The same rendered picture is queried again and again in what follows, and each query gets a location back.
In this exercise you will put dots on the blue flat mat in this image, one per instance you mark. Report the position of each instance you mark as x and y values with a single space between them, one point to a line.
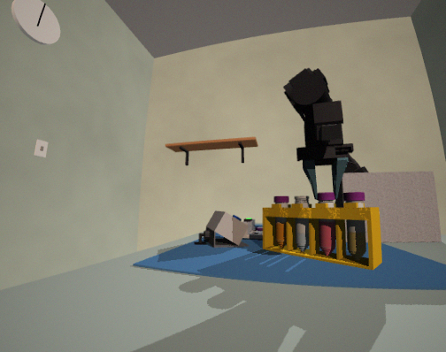
399 269

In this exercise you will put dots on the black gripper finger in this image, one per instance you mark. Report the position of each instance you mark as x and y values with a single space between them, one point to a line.
309 169
338 169

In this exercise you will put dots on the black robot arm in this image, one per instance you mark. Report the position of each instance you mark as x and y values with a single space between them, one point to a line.
310 92

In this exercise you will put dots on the grey key desk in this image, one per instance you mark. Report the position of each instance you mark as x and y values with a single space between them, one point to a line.
230 227

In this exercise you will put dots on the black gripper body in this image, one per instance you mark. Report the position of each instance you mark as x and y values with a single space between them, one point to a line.
324 153

